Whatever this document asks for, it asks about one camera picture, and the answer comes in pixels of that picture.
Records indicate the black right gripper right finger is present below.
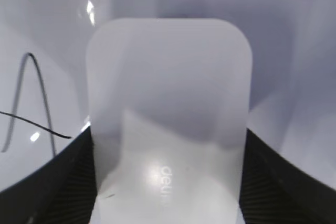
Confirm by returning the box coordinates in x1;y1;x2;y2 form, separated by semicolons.
239;130;335;223

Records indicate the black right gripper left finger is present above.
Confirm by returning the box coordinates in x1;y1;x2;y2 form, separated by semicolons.
1;128;97;224

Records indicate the white board eraser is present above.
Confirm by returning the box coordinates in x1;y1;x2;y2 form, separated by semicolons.
86;18;252;223

